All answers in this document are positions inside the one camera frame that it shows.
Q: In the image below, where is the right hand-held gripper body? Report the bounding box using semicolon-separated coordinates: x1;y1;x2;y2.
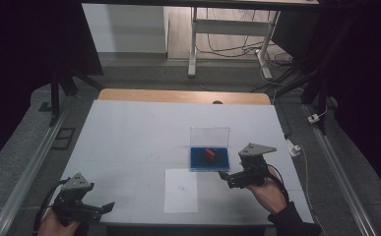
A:
226;142;278;190

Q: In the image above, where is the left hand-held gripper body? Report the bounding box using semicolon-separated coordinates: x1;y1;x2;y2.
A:
51;172;104;227

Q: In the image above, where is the blue ink pad box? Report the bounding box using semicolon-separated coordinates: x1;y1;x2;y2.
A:
189;126;231;173

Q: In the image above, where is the person's right hand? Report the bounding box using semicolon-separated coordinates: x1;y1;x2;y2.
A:
244;165;289;214

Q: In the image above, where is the person's left hand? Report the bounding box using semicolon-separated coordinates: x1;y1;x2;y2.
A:
35;207;84;236

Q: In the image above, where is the white paper sheet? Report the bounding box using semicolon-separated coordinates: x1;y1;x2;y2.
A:
163;168;199;214

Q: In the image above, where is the white plug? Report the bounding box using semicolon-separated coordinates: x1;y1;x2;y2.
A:
286;139;302;158

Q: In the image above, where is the white table cover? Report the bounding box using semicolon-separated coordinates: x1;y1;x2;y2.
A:
57;99;314;227

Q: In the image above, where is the black metal stand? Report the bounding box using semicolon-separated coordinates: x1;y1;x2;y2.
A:
276;62;331;136

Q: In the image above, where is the black tripod stand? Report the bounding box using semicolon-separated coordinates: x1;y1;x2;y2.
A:
47;64;104;128

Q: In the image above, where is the white cabinet panel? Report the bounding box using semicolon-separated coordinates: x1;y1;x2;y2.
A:
81;3;170;55

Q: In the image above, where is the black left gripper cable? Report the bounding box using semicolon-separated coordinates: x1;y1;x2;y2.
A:
32;177;72;236

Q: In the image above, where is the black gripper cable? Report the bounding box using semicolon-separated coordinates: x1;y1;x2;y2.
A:
32;177;72;236
266;163;291;205

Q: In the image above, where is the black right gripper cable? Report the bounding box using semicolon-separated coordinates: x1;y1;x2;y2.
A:
266;163;291;205

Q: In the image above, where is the white cable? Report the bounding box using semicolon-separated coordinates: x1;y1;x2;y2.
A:
297;144;320;230

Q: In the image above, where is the aluminium rail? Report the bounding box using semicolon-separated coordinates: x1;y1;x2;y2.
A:
303;103;380;236
0;96;74;236

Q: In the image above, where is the black floor frame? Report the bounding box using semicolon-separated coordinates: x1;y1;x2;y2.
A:
50;127;77;151

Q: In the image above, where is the tangle of floor cables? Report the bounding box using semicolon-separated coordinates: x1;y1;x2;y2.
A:
195;9;294;68

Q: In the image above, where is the white desk frame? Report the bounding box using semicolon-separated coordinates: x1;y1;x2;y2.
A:
187;6;282;81

